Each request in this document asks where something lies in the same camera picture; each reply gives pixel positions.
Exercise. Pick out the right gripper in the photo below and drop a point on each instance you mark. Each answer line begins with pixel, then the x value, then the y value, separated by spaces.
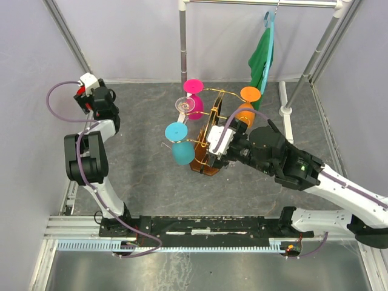
pixel 223 162

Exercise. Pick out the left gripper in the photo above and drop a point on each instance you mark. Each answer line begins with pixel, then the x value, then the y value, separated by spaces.
pixel 82 99

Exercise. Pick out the red wine glass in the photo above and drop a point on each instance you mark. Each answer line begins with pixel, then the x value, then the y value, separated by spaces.
pixel 82 100

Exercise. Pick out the orange wine glass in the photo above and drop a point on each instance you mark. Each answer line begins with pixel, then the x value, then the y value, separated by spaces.
pixel 251 96

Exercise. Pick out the pink wine glass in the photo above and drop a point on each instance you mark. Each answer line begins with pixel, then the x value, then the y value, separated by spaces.
pixel 193 87

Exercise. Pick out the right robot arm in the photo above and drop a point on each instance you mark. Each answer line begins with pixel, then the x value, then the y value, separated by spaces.
pixel 361 213

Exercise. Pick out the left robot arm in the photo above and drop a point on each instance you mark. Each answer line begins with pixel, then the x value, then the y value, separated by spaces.
pixel 86 160

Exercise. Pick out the blue wine glass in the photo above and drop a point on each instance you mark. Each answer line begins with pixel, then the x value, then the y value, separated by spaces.
pixel 182 150

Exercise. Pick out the clear wine glass rear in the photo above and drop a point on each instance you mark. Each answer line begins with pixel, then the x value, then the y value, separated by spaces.
pixel 184 106

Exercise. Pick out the green cloth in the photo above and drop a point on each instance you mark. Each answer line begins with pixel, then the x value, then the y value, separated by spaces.
pixel 257 61

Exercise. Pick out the light blue clothes hanger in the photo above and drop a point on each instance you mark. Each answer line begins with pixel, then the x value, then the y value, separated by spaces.
pixel 269 22

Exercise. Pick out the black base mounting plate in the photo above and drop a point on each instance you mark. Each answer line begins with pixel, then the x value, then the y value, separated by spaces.
pixel 217 231

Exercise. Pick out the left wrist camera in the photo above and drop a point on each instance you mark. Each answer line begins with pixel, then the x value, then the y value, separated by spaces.
pixel 89 82

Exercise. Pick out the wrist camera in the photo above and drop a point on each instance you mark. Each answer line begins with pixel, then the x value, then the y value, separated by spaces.
pixel 89 82
pixel 218 146

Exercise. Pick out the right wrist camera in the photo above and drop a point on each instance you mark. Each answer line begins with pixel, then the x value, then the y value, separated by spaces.
pixel 218 146

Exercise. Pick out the gold wire glass rack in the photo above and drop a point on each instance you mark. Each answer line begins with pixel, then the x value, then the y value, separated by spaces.
pixel 200 144

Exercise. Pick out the silver clothes rail stand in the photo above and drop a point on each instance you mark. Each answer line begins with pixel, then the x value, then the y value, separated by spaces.
pixel 285 111

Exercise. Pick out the light blue cable duct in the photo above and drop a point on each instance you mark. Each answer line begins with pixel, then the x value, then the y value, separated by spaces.
pixel 85 245

